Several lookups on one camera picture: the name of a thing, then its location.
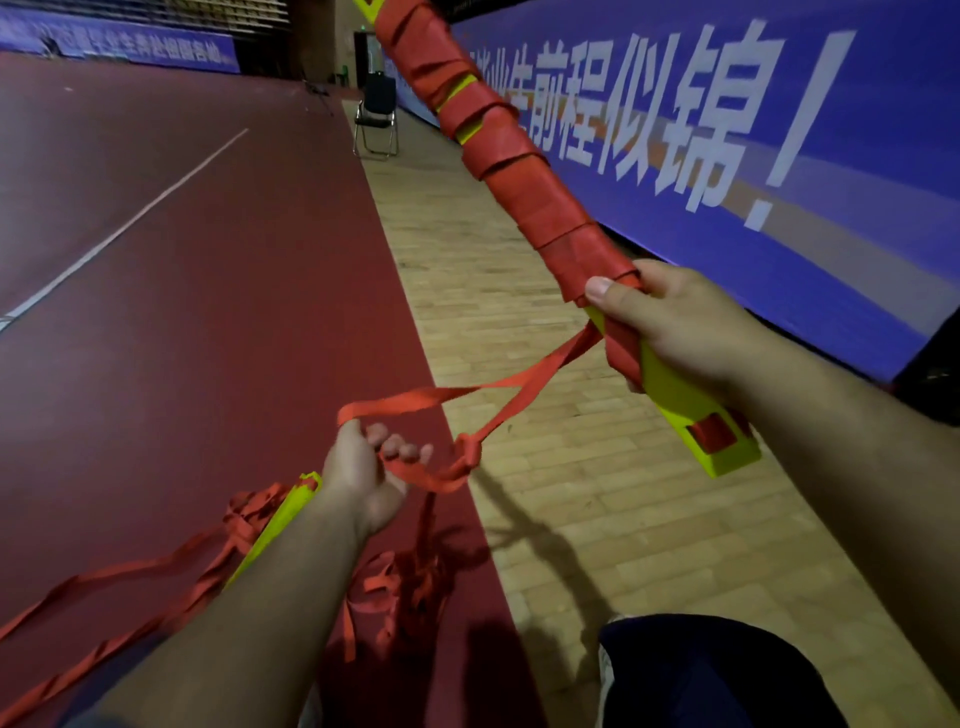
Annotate person's left hand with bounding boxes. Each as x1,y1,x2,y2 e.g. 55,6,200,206
320,418,435,539

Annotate rows of bleacher seats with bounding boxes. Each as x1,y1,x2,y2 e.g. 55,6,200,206
14,0,292,35

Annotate person's left forearm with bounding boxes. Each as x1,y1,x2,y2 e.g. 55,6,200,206
89,487,374,728

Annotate person's right forearm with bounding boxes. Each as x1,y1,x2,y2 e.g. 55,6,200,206
727,322,960,710

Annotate blue banner with white print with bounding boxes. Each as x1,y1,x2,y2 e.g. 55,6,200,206
0,8,241,75

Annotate black right trouser leg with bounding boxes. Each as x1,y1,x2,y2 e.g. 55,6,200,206
598,613,849,728

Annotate person's right hand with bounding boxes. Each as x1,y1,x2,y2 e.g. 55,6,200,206
583,258,770,406

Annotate black folding chair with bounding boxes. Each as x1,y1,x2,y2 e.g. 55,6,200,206
352,71,400,161

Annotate white right shoe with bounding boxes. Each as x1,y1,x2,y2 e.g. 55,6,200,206
596,614,628,728

